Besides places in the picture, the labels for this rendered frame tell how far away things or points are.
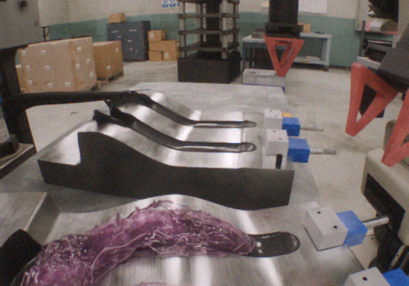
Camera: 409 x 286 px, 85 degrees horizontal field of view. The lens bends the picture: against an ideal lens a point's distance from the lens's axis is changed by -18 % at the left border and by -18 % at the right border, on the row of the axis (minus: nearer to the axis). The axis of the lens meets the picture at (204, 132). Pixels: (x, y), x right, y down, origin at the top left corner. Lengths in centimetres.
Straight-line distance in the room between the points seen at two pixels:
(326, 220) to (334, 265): 6
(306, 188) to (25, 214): 48
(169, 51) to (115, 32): 169
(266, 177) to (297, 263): 16
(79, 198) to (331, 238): 44
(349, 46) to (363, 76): 688
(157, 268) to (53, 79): 440
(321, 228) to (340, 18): 687
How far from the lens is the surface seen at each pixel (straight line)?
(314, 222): 35
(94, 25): 897
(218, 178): 43
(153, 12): 783
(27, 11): 112
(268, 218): 38
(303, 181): 57
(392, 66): 28
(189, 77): 471
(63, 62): 436
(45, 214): 37
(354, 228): 38
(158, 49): 738
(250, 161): 44
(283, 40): 48
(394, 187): 69
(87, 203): 53
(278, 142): 45
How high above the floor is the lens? 111
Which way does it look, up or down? 24 degrees down
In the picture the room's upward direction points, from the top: 1 degrees counter-clockwise
